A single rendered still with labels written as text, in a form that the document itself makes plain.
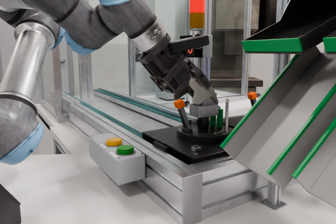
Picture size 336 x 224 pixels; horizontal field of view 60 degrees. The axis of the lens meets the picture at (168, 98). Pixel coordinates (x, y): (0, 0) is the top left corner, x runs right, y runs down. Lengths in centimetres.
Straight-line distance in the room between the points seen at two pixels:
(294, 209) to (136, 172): 35
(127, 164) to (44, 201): 21
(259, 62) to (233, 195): 454
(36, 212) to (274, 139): 50
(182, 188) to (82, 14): 39
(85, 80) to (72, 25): 108
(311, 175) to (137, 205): 37
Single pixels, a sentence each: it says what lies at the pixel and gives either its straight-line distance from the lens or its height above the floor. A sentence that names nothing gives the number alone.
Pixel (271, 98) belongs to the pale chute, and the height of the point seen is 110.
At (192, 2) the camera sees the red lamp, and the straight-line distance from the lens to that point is 96.
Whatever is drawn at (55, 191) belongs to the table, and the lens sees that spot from 78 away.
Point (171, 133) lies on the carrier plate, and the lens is 79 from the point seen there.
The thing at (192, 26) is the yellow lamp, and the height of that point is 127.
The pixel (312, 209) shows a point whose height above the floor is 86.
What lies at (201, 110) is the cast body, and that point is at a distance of 73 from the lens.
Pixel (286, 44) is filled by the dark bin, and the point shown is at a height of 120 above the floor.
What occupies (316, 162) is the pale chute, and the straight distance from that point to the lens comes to 48.
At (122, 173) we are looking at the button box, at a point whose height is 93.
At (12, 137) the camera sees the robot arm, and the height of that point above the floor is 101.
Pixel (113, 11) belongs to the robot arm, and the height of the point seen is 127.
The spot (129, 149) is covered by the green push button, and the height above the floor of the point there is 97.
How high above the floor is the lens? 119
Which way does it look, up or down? 9 degrees down
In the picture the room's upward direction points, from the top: straight up
